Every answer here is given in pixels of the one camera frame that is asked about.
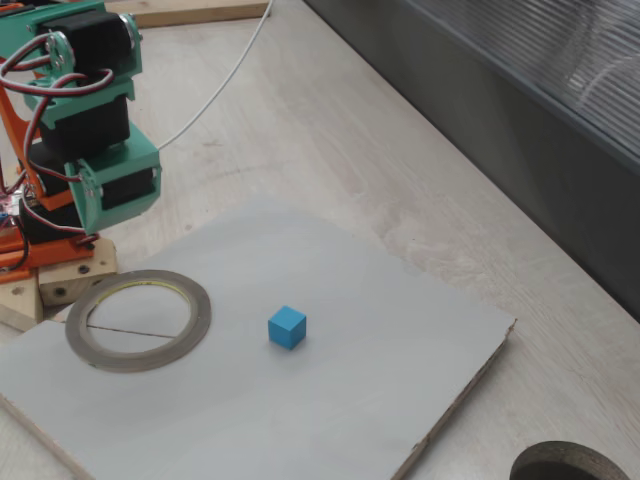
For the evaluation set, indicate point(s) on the wooden base block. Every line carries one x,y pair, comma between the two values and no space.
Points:
75,280

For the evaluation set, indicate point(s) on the long wooden plank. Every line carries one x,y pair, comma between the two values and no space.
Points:
200,12

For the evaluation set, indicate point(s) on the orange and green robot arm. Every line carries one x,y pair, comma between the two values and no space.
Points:
80,130

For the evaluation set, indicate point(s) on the blue cube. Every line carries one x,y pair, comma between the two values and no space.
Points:
286,327

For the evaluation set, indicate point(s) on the ribbed glass partition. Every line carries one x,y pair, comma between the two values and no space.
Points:
550,150

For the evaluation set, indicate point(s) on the white chipboard panel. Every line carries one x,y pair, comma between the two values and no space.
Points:
300,400

